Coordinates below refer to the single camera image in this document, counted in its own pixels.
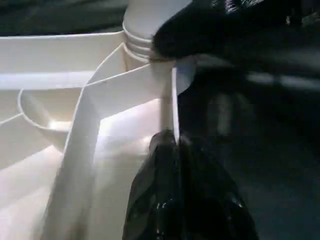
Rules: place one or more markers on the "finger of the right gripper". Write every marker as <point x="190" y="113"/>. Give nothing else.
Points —
<point x="215" y="30"/>

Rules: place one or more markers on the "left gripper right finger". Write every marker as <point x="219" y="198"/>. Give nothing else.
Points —
<point x="215" y="205"/>

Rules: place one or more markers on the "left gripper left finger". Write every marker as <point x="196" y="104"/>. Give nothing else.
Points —
<point x="155" y="200"/>

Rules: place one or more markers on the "white plastic table leg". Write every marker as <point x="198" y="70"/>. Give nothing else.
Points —
<point x="142" y="20"/>

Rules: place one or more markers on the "white plastic table top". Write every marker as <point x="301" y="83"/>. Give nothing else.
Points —
<point x="50" y="100"/>

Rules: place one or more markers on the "black plastic mat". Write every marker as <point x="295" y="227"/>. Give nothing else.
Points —
<point x="270" y="150"/>

